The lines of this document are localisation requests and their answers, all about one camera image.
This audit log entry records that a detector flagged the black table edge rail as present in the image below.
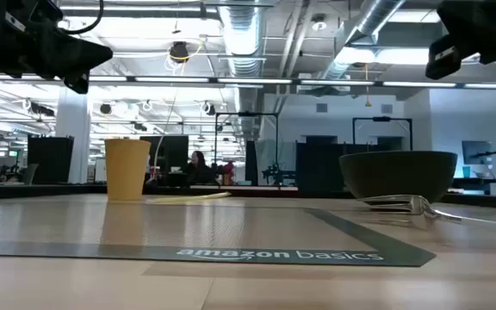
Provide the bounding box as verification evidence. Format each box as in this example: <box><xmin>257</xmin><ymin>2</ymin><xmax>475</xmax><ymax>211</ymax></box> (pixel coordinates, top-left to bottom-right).
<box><xmin>0</xmin><ymin>183</ymin><xmax>496</xmax><ymax>207</ymax></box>

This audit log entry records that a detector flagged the person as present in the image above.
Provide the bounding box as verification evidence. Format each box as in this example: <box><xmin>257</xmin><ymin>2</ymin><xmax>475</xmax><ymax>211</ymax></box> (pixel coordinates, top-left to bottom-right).
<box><xmin>186</xmin><ymin>150</ymin><xmax>220</xmax><ymax>186</ymax></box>

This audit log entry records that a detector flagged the yellow straw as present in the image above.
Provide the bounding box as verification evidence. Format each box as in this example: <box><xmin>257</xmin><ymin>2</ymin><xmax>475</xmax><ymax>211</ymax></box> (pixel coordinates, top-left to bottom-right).
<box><xmin>146</xmin><ymin>191</ymin><xmax>232</xmax><ymax>205</ymax></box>

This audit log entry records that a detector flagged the amazon basics baking mat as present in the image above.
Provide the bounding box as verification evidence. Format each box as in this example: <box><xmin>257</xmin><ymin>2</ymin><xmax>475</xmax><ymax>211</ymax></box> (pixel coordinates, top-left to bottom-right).
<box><xmin>0</xmin><ymin>200</ymin><xmax>437</xmax><ymax>268</ymax></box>

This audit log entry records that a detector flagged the yellow hanging plug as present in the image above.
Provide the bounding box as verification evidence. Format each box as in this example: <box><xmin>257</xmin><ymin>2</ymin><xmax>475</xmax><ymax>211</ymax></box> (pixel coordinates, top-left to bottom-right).
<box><xmin>363</xmin><ymin>63</ymin><xmax>373</xmax><ymax>109</ymax></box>

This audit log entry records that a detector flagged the black metal frame stand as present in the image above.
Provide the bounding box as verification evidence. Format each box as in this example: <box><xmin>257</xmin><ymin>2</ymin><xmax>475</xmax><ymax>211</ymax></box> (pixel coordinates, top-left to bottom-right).
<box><xmin>214</xmin><ymin>112</ymin><xmax>280</xmax><ymax>182</ymax></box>
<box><xmin>352</xmin><ymin>116</ymin><xmax>414</xmax><ymax>152</ymax></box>

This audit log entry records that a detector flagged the wall monitor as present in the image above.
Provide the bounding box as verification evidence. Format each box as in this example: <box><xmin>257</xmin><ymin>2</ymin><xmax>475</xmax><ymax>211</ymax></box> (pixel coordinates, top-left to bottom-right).
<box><xmin>462</xmin><ymin>140</ymin><xmax>493</xmax><ymax>166</ymax></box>

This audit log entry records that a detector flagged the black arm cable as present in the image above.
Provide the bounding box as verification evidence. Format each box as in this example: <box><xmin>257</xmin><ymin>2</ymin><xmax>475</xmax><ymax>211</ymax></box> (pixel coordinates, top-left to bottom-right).
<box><xmin>60</xmin><ymin>0</ymin><xmax>105</xmax><ymax>36</ymax></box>

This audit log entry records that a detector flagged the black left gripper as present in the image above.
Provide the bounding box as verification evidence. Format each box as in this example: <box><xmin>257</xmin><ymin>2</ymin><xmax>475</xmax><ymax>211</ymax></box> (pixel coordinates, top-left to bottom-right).
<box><xmin>0</xmin><ymin>0</ymin><xmax>114</xmax><ymax>95</ymax></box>

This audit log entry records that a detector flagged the black ceiling cable reel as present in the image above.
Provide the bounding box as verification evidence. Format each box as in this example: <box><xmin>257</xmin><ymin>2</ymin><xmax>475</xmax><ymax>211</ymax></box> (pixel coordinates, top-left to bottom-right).
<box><xmin>169</xmin><ymin>40</ymin><xmax>190</xmax><ymax>64</ymax></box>

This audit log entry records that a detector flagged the black room partition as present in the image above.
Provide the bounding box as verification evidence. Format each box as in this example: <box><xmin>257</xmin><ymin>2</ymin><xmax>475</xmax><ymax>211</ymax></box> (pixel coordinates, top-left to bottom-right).
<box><xmin>27</xmin><ymin>136</ymin><xmax>75</xmax><ymax>185</ymax></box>
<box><xmin>295</xmin><ymin>141</ymin><xmax>348</xmax><ymax>193</ymax></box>

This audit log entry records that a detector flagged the overhead LED light bar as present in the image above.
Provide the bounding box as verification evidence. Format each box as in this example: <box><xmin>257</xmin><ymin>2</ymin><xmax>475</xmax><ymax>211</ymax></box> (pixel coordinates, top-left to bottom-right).
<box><xmin>0</xmin><ymin>74</ymin><xmax>496</xmax><ymax>90</ymax></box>

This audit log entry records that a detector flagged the white pillar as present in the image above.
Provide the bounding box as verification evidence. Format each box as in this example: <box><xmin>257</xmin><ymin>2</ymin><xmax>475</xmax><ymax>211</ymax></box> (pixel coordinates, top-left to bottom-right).
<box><xmin>56</xmin><ymin>90</ymin><xmax>92</xmax><ymax>184</ymax></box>

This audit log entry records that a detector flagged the silver fork with orange handle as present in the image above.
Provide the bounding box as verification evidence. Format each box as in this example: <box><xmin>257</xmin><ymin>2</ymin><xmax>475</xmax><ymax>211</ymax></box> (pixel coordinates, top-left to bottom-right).
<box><xmin>356</xmin><ymin>194</ymin><xmax>496</xmax><ymax>228</ymax></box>

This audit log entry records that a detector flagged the dark green bowl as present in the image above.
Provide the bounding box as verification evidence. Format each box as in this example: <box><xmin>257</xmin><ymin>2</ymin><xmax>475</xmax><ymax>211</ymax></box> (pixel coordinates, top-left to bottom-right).
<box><xmin>338</xmin><ymin>150</ymin><xmax>459</xmax><ymax>204</ymax></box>

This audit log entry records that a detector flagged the silver ventilation duct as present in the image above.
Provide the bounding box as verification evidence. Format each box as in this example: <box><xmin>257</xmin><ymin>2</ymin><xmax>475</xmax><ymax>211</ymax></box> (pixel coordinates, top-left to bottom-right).
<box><xmin>319</xmin><ymin>0</ymin><xmax>406</xmax><ymax>81</ymax></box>
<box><xmin>218</xmin><ymin>0</ymin><xmax>267</xmax><ymax>78</ymax></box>

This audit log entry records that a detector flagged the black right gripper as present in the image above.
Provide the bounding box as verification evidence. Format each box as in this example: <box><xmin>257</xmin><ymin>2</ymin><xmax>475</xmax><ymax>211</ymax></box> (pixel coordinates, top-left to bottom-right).
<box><xmin>425</xmin><ymin>0</ymin><xmax>496</xmax><ymax>81</ymax></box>

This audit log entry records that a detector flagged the yellow plastic cup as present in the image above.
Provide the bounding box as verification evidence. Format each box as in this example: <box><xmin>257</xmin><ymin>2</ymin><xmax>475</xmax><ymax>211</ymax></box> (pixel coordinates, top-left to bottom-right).
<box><xmin>103</xmin><ymin>138</ymin><xmax>152</xmax><ymax>202</ymax></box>

